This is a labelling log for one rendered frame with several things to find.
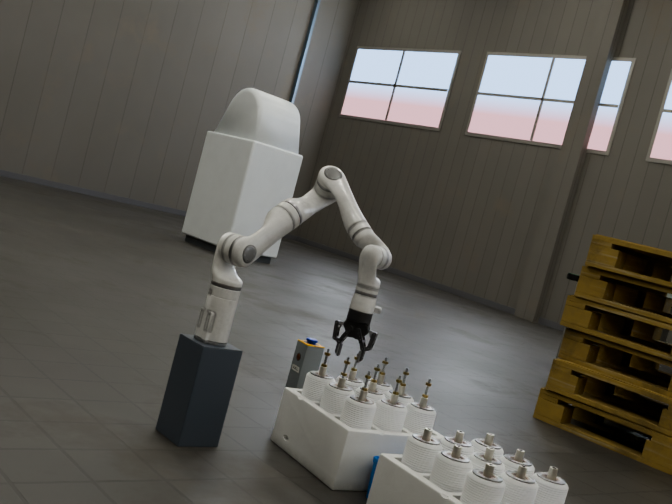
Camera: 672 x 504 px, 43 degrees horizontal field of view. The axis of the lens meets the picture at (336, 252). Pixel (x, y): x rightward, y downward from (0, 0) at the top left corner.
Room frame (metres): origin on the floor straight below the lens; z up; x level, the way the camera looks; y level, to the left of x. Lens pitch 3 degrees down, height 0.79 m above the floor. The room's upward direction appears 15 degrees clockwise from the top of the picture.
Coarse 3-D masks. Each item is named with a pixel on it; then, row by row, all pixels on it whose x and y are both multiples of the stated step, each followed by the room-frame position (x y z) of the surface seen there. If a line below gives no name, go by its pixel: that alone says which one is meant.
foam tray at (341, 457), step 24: (288, 408) 2.65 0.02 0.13; (312, 408) 2.54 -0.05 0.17; (288, 432) 2.62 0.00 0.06; (312, 432) 2.52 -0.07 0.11; (336, 432) 2.42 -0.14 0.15; (360, 432) 2.40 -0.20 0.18; (384, 432) 2.46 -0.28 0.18; (408, 432) 2.54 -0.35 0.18; (432, 432) 2.62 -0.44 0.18; (312, 456) 2.49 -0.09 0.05; (336, 456) 2.39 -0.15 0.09; (360, 456) 2.41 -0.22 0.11; (336, 480) 2.38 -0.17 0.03; (360, 480) 2.42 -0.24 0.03
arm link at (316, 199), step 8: (312, 192) 2.74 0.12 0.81; (320, 192) 2.72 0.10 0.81; (328, 192) 2.71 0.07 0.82; (288, 200) 2.61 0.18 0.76; (296, 200) 2.62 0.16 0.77; (304, 200) 2.67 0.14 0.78; (312, 200) 2.70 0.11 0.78; (320, 200) 2.72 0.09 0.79; (328, 200) 2.73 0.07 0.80; (296, 208) 2.59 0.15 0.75; (304, 208) 2.62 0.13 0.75; (312, 208) 2.67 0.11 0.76; (320, 208) 2.71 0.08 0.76; (304, 216) 2.62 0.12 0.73
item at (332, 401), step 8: (328, 384) 2.57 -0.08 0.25; (328, 392) 2.55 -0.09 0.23; (336, 392) 2.53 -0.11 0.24; (344, 392) 2.54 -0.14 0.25; (352, 392) 2.56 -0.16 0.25; (328, 400) 2.54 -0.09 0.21; (336, 400) 2.53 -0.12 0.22; (344, 400) 2.54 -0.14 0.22; (328, 408) 2.54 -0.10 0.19; (336, 408) 2.53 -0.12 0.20
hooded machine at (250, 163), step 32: (256, 96) 8.51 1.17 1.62; (224, 128) 8.75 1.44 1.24; (256, 128) 8.42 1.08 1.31; (288, 128) 8.73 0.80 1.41; (224, 160) 8.59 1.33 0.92; (256, 160) 8.40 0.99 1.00; (288, 160) 8.70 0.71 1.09; (192, 192) 8.85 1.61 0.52; (224, 192) 8.50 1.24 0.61; (256, 192) 8.47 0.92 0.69; (288, 192) 8.78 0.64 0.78; (192, 224) 8.76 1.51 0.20; (224, 224) 8.42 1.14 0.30; (256, 224) 8.55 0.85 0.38
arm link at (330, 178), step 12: (324, 168) 2.72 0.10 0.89; (336, 168) 2.73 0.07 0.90; (324, 180) 2.69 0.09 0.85; (336, 180) 2.69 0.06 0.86; (336, 192) 2.67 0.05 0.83; (348, 192) 2.68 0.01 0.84; (348, 204) 2.65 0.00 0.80; (348, 216) 2.63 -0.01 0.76; (360, 216) 2.63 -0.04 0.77; (348, 228) 2.63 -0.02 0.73; (360, 228) 2.60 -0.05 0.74
